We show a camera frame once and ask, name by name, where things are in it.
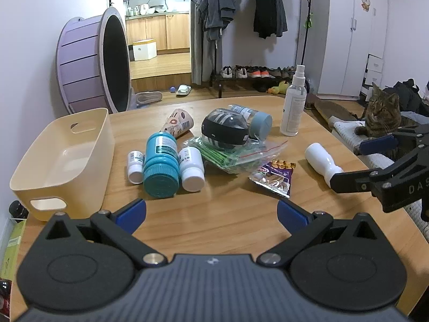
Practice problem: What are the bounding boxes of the green box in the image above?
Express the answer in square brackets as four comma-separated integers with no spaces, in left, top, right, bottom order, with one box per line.
[0,219,27,279]

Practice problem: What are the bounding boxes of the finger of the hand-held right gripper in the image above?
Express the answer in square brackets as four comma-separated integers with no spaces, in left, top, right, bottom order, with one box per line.
[359,125,429,156]
[330,148,429,193]

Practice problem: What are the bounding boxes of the small white pill bottle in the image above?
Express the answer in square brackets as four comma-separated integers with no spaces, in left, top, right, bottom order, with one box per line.
[127,151,145,185]

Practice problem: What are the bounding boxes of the dark bottle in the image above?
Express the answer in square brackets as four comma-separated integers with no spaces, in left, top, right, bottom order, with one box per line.
[9,200,29,220]

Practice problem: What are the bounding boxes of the white drawer boxes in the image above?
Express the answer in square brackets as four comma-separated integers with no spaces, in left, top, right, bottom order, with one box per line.
[360,54,384,99]

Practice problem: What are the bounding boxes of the grey slipper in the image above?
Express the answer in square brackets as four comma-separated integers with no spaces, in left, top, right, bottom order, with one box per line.
[134,91,163,108]

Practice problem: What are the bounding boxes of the grey curtain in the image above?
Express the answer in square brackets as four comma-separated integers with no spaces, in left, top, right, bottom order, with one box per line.
[191,0,218,86]

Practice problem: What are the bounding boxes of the black coat stand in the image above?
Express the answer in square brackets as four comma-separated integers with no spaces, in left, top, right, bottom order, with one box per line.
[295,0,317,74]

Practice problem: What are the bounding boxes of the brown cat scratcher board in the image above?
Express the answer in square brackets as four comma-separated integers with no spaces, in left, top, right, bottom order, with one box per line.
[315,100,367,122]

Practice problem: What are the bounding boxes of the black bag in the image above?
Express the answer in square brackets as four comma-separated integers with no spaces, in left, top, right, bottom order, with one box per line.
[384,79,429,115]

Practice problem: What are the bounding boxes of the tabby cat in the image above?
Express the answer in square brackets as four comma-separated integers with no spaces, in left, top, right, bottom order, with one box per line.
[354,82,429,162]

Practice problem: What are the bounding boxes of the row of kitchen dishes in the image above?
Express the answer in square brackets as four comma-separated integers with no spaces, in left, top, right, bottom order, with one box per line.
[125,0,188,17]

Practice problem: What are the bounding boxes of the purple cat wheel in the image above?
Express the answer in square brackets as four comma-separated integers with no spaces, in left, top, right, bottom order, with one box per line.
[55,7,132,115]

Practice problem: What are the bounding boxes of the clear bottle blue-grey cap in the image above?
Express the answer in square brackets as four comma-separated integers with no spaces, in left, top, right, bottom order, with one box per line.
[228,104,273,140]

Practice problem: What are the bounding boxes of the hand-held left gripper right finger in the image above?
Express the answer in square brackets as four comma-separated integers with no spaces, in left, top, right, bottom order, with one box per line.
[256,199,381,269]

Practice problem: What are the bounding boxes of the plastic bag of green packets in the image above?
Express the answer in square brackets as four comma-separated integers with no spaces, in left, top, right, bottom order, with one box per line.
[183,134,289,175]

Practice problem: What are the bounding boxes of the black shoe rack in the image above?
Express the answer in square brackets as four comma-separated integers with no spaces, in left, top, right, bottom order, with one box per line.
[210,70,302,99]

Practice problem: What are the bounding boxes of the white knit blanket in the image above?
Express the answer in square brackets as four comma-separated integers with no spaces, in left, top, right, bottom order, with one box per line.
[330,116,429,170]

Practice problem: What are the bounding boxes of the black hanging clothes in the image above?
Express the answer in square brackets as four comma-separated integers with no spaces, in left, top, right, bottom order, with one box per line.
[254,0,288,39]

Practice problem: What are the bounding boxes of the cream plastic basket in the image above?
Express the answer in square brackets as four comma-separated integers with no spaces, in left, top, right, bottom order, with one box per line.
[9,107,115,222]

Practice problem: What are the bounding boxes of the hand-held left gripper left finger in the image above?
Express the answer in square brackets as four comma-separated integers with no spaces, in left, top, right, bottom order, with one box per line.
[43,199,168,269]

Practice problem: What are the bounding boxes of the white foam box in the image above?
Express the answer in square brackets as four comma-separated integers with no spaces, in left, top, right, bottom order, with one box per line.
[133,38,158,61]

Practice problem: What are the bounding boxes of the large teal bottle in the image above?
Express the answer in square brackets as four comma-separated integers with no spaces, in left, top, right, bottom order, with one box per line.
[143,132,179,198]

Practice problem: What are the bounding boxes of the white wardrobe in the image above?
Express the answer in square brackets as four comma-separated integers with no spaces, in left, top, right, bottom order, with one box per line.
[317,0,389,96]

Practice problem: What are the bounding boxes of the spray bottle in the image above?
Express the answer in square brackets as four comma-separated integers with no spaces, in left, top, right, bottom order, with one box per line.
[280,64,308,137]

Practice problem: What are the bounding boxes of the purple snack packet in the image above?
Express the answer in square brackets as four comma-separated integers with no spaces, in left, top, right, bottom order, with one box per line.
[248,159,297,199]

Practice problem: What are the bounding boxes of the row of shoes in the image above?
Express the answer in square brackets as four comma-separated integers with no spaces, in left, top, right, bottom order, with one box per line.
[219,64,297,80]

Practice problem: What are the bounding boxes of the black striped gyro ball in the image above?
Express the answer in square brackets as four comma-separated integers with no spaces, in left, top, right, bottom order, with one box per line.
[201,108,250,150]

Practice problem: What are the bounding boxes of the red can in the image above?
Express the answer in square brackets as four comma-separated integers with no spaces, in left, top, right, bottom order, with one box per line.
[0,280,12,319]

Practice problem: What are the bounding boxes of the medium white pill bottle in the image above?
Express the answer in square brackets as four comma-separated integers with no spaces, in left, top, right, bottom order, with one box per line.
[178,147,206,192]

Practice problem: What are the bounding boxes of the yellow duck plush toy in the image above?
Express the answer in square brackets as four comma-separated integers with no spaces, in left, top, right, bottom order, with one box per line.
[267,80,290,95]

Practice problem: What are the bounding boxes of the white waisted plastic bottle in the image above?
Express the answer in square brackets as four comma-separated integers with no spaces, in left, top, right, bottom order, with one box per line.
[304,143,344,186]

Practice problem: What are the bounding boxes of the wooden desk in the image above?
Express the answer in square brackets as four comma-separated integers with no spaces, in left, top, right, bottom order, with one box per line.
[9,94,426,322]

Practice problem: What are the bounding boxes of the grey hanging clothes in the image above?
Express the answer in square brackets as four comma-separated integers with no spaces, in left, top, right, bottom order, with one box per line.
[191,0,237,41]

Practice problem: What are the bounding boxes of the wooden kitchen cabinet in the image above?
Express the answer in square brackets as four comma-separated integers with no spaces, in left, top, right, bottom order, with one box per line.
[125,12,190,54]

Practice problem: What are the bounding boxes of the brown white snack packet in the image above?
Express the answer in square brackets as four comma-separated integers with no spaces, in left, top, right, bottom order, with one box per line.
[160,108,195,139]

